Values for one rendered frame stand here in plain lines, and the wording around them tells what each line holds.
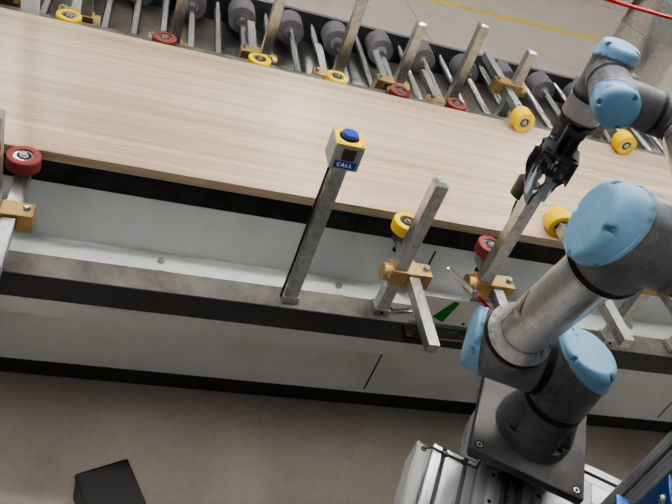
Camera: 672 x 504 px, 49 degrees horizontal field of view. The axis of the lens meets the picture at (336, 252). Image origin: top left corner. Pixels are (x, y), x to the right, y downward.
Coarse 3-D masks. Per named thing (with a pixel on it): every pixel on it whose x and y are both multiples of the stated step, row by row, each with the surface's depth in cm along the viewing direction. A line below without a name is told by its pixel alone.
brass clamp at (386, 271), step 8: (384, 264) 196; (392, 264) 197; (416, 264) 200; (424, 264) 201; (384, 272) 195; (392, 272) 195; (400, 272) 195; (408, 272) 196; (416, 272) 197; (424, 272) 198; (384, 280) 197; (392, 280) 197; (400, 280) 197; (424, 280) 198; (424, 288) 200
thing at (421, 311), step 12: (396, 240) 209; (396, 252) 208; (408, 288) 196; (420, 288) 194; (420, 300) 191; (420, 312) 187; (420, 324) 186; (432, 324) 185; (420, 336) 184; (432, 336) 182; (432, 348) 180
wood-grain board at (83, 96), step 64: (0, 64) 204; (64, 64) 214; (128, 64) 225; (192, 64) 238; (64, 128) 192; (128, 128) 200; (192, 128) 210; (256, 128) 220; (320, 128) 232; (384, 128) 245; (448, 128) 260; (512, 128) 276; (256, 192) 199; (384, 192) 216; (448, 192) 227; (576, 192) 253
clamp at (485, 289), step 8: (472, 280) 202; (496, 280) 205; (504, 280) 206; (464, 288) 205; (480, 288) 203; (488, 288) 204; (496, 288) 204; (504, 288) 204; (512, 288) 205; (488, 296) 206
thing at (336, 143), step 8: (336, 128) 169; (344, 128) 170; (336, 136) 166; (360, 136) 170; (328, 144) 171; (336, 144) 165; (344, 144) 165; (352, 144) 166; (360, 144) 167; (328, 152) 170; (336, 152) 166; (360, 152) 167; (328, 160) 169; (360, 160) 169; (336, 168) 169
